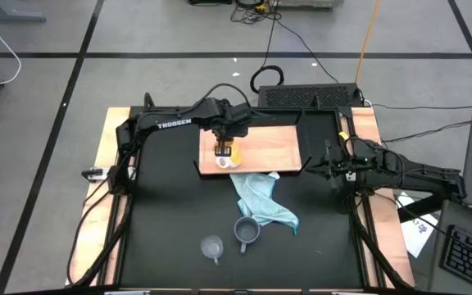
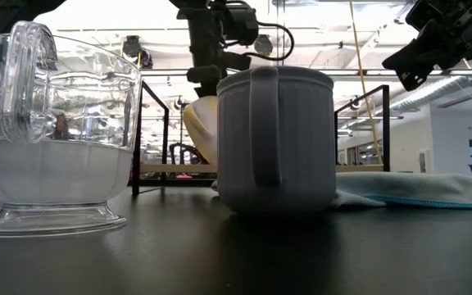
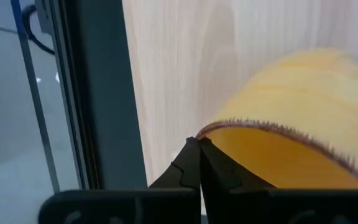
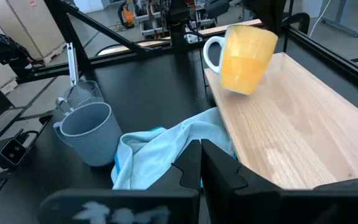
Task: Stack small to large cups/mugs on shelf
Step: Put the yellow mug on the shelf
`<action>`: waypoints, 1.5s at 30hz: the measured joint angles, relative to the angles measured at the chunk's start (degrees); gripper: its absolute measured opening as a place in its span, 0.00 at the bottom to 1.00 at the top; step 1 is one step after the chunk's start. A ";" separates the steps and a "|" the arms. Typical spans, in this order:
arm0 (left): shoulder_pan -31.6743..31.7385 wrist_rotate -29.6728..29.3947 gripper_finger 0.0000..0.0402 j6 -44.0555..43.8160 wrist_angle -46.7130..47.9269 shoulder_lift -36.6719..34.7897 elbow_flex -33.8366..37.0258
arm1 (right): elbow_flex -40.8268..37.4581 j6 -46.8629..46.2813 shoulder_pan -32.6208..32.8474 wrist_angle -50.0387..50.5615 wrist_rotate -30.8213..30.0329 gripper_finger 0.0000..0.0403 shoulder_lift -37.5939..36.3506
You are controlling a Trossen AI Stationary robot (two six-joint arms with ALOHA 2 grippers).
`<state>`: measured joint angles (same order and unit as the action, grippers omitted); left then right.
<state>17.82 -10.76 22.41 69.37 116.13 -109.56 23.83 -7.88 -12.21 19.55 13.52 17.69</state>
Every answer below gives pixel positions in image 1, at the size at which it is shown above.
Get wooden shelf black metal frame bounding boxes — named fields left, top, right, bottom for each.
left=193, top=108, right=311, bottom=177

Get white black arm base mount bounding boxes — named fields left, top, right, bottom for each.
left=81, top=166, right=111, bottom=182

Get black aluminium table frame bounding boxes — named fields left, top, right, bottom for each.
left=66, top=92, right=416, bottom=295

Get black keyboard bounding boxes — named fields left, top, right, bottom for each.
left=440, top=224, right=472, bottom=294

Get grey desk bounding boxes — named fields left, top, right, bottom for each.
left=426, top=199, right=472, bottom=295

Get thin black cable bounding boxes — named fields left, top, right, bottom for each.
left=369, top=102, right=472, bottom=111
left=276, top=18, right=340, bottom=84
left=382, top=120, right=472, bottom=143

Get orange mug white handle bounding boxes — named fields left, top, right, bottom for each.
left=214, top=141, right=244, bottom=170

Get yellow cable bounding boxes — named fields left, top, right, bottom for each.
left=354, top=0, right=381, bottom=85

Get grey table leg foot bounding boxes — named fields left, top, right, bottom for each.
left=0, top=0, right=47, bottom=24

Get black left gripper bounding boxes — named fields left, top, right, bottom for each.
left=210, top=118, right=250, bottom=157

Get black desk leg bar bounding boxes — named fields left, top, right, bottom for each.
left=397, top=192, right=444, bottom=225

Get grey equipment case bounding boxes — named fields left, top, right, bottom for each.
left=275, top=0, right=346, bottom=9

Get grey mug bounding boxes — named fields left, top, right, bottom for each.
left=234, top=216, right=261, bottom=255

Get light blue cloth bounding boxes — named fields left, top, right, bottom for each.
left=229, top=171, right=301, bottom=237

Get coiled black cable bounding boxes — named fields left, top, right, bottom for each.
left=249, top=10, right=285, bottom=94

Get white paper sheet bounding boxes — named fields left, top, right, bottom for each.
left=395, top=191, right=440, bottom=259

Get tangled black cables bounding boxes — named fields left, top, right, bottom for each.
left=229, top=0, right=283, bottom=25

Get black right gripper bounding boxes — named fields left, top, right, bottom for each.
left=304, top=139, right=368, bottom=192

